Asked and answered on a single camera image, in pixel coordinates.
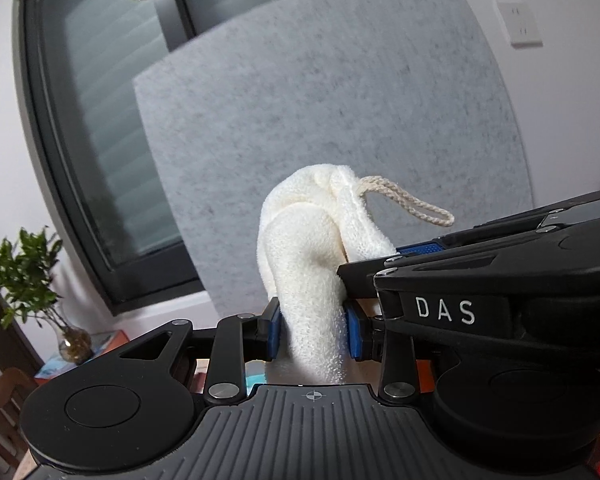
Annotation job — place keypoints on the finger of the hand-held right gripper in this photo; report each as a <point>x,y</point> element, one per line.
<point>422,248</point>
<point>480,285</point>

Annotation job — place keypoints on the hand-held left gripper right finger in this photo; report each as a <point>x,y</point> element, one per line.
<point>352,332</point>

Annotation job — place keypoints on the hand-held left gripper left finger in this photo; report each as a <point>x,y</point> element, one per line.
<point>274,330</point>

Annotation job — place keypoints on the grey felt panel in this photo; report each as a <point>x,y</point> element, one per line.
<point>305,110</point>

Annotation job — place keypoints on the green potted plant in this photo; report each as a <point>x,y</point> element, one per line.
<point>25,275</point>

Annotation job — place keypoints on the dark framed window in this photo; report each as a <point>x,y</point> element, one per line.
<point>95,135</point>

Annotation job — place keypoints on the light wooden chair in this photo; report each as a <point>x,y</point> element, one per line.
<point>5,410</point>

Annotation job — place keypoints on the white wall outlet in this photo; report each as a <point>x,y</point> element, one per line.
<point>520,22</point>

